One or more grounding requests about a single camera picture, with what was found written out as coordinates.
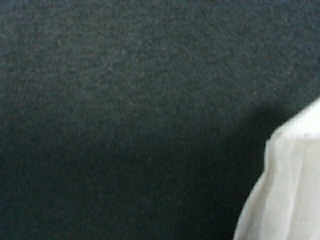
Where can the tea bag with yellow tag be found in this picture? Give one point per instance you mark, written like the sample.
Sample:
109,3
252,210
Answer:
284,203

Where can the black tablecloth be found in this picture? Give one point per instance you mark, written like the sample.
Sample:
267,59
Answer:
144,119

